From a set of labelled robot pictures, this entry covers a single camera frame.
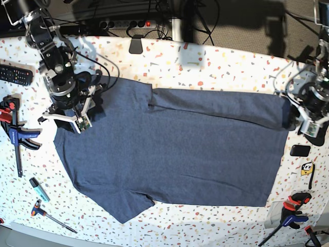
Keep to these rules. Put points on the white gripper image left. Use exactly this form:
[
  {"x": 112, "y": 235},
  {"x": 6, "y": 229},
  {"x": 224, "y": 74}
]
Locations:
[{"x": 76, "y": 119}]

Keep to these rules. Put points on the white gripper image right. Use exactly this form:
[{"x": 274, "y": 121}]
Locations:
[{"x": 290, "y": 121}]

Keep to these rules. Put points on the blue grey T-shirt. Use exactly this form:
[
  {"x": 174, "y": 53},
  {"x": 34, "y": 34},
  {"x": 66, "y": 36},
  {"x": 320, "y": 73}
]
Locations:
[{"x": 175, "y": 146}]

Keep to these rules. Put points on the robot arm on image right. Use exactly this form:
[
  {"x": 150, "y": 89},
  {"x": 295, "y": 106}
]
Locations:
[{"x": 311, "y": 100}]

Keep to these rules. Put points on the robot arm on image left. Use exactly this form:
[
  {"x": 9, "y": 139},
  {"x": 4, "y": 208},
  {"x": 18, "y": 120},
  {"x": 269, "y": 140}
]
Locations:
[{"x": 71, "y": 94}]

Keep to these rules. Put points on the small black box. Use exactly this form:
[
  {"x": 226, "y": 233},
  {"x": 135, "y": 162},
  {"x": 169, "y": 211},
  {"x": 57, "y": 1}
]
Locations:
[{"x": 300, "y": 150}]

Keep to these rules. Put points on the black game controller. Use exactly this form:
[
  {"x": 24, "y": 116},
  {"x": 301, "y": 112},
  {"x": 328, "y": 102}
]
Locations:
[{"x": 316, "y": 141}]

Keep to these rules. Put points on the blue black bar clamp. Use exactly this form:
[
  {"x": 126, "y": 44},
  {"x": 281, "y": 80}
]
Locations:
[{"x": 18, "y": 137}]

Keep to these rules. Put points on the light blue highlighter marker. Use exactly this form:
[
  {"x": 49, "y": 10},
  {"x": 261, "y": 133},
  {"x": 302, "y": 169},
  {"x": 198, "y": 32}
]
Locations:
[{"x": 39, "y": 189}]

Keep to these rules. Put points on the black TV remote control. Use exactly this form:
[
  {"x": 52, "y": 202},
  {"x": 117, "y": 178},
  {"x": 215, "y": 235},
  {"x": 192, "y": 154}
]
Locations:
[{"x": 16, "y": 75}]

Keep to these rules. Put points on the blue bar clamp right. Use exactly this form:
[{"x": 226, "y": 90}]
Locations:
[{"x": 291, "y": 214}]

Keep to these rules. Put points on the red black clamp corner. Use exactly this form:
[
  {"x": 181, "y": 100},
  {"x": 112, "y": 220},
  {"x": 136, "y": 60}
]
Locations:
[{"x": 312, "y": 237}]

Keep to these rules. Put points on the white power strip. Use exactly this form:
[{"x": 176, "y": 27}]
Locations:
[{"x": 124, "y": 24}]

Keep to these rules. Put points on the black table edge clamp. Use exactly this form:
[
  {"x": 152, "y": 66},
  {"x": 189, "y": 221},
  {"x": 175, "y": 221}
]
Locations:
[{"x": 136, "y": 45}]

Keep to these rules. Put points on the yellow tag with black strap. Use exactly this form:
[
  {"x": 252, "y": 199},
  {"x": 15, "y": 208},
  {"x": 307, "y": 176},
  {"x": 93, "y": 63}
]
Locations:
[{"x": 306, "y": 169}]

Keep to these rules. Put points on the orange T-handle hex key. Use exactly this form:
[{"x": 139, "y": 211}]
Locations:
[{"x": 37, "y": 210}]

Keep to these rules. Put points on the white table leg post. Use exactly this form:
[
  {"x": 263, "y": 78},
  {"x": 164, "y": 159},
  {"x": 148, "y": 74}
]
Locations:
[{"x": 176, "y": 24}]

